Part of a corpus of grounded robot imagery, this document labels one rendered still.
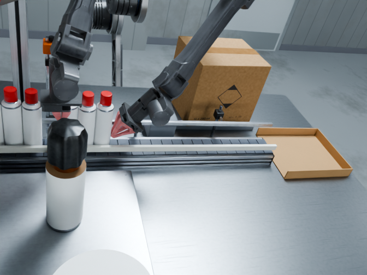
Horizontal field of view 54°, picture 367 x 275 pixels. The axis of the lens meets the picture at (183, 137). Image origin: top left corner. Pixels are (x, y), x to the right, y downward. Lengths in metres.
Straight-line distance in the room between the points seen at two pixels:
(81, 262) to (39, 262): 0.20
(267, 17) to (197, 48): 3.56
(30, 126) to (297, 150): 1.02
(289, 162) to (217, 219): 0.46
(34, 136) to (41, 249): 0.35
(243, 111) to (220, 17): 0.50
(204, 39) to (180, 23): 3.08
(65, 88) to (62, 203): 0.27
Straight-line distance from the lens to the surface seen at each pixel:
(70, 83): 0.88
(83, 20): 0.93
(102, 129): 1.13
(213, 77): 1.34
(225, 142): 1.36
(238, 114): 1.51
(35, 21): 3.87
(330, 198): 1.42
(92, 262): 0.76
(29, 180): 1.10
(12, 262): 0.94
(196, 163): 1.28
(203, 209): 1.15
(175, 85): 1.08
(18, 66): 1.19
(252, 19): 4.53
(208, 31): 1.12
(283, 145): 1.55
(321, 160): 1.58
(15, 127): 1.13
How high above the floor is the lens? 1.66
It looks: 36 degrees down
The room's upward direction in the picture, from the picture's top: 15 degrees clockwise
